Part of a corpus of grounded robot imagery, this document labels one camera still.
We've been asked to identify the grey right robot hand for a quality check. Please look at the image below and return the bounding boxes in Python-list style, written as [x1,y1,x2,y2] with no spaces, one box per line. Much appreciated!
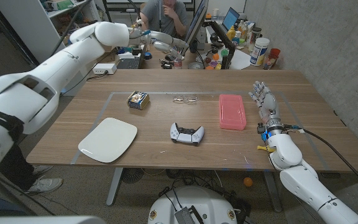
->
[248,80,284,131]

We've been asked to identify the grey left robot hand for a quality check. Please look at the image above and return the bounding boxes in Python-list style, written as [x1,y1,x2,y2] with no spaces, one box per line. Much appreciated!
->
[149,30,190,60]

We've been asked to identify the clear frame glasses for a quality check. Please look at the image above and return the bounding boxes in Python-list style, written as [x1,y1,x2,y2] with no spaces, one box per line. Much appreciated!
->
[172,95,198,105]

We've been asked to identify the pink plastic tray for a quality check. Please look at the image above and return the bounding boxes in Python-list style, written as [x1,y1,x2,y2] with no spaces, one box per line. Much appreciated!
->
[218,94,247,131]

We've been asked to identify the white game controller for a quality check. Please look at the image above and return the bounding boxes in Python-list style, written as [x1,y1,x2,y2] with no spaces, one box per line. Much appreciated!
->
[170,122,205,146]

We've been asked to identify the white square plate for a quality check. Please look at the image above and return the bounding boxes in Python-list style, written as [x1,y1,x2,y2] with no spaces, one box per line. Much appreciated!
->
[78,117,139,164]

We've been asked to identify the seated person grey shirt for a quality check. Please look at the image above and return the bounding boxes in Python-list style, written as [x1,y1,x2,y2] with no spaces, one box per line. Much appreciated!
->
[140,0,188,40]

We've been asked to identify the black computer monitor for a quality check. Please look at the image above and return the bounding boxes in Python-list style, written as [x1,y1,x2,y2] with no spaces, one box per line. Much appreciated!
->
[178,0,210,57]

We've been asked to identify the grey tape roll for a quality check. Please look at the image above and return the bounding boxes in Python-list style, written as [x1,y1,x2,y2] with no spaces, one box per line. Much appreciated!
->
[187,61,205,70]

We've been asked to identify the black laptop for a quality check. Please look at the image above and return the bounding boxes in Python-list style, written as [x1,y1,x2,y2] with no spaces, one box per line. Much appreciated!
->
[116,46,149,70]

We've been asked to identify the white wipes canister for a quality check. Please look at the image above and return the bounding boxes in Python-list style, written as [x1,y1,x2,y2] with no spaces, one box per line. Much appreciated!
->
[249,37,270,67]

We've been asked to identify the laptop with blue screen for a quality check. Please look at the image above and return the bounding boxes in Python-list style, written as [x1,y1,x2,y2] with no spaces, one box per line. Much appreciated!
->
[221,6,241,32]

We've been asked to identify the small printed tin box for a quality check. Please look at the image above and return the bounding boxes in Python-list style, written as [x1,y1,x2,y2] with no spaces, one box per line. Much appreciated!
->
[126,90,150,111]

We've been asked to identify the white power box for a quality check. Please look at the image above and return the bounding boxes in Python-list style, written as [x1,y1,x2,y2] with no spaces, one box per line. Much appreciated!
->
[91,63,117,75]

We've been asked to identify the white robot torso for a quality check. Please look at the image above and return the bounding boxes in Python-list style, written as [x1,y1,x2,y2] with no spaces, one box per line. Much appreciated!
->
[147,185,238,224]

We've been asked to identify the white shelf unit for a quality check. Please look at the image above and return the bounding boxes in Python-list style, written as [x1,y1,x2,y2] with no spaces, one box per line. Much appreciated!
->
[0,0,102,94]

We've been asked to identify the standing person dark trousers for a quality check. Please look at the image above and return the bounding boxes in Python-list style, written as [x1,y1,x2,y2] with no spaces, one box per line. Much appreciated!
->
[0,142,64,194]

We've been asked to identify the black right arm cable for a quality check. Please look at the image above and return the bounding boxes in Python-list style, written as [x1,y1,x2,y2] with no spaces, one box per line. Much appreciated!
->
[286,124,358,197]

